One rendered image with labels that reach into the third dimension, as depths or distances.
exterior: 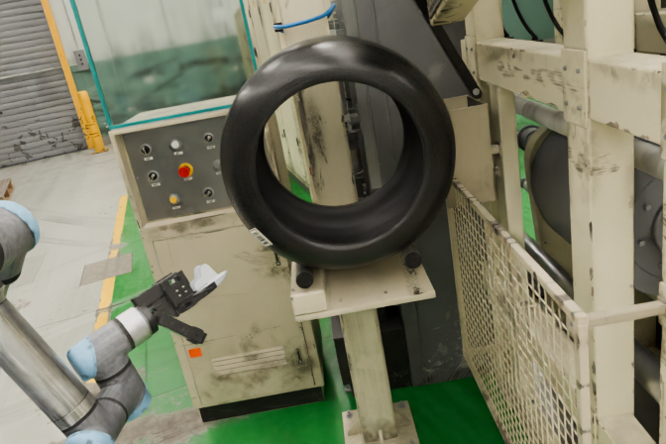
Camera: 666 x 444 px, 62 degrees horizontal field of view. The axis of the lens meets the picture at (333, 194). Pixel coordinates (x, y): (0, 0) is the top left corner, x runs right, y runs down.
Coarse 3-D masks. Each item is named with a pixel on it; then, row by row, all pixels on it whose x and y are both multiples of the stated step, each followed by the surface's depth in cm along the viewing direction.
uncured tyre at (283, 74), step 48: (288, 48) 131; (336, 48) 123; (384, 48) 126; (240, 96) 126; (288, 96) 122; (432, 96) 127; (240, 144) 126; (432, 144) 128; (240, 192) 130; (288, 192) 159; (384, 192) 160; (432, 192) 132; (288, 240) 133; (336, 240) 156; (384, 240) 134
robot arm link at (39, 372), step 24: (0, 288) 93; (0, 312) 92; (0, 336) 91; (24, 336) 93; (0, 360) 92; (24, 360) 93; (48, 360) 95; (24, 384) 93; (48, 384) 94; (72, 384) 97; (48, 408) 95; (72, 408) 96; (96, 408) 99; (120, 408) 104; (72, 432) 96; (96, 432) 97
